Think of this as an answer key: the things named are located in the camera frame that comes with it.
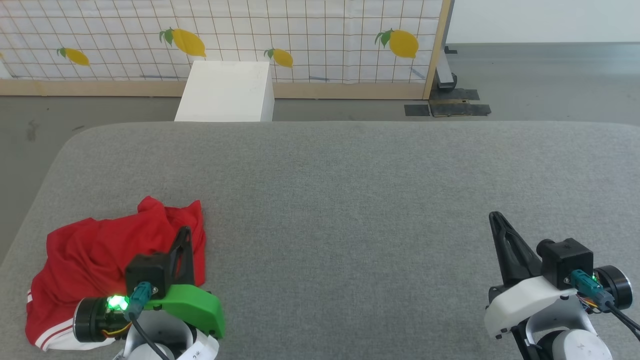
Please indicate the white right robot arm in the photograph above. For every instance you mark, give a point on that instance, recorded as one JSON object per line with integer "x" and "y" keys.
{"x": 570, "y": 345}

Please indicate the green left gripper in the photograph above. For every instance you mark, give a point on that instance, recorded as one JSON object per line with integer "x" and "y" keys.
{"x": 192, "y": 305}

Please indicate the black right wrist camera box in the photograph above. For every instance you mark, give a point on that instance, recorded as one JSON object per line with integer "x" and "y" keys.
{"x": 567, "y": 260}

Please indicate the red and white shirt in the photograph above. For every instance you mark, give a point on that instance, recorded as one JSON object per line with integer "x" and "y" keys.
{"x": 90, "y": 255}

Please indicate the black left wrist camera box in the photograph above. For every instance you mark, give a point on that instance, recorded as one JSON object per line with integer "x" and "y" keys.
{"x": 145, "y": 272}

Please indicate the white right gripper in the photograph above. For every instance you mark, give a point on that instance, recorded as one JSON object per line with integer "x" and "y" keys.
{"x": 530, "y": 302}

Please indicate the white paper label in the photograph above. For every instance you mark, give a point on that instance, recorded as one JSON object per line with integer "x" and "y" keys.
{"x": 200, "y": 350}

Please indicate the small black floor tape patch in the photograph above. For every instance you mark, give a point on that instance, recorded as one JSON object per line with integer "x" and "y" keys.
{"x": 417, "y": 110}

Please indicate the lemon print partition screen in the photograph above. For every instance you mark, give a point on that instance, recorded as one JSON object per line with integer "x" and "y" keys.
{"x": 225, "y": 30}

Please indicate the large black floor tape patch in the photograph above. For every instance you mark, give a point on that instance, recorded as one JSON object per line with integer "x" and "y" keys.
{"x": 457, "y": 106}

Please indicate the grey metal partition foot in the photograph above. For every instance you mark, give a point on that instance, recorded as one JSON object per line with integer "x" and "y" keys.
{"x": 446, "y": 75}

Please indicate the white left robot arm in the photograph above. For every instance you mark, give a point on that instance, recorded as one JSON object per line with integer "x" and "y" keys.
{"x": 165, "y": 337}

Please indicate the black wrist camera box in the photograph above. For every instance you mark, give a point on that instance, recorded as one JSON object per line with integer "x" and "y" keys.
{"x": 567, "y": 260}
{"x": 145, "y": 272}

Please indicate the white box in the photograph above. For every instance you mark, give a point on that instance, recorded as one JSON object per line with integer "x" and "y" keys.
{"x": 225, "y": 90}

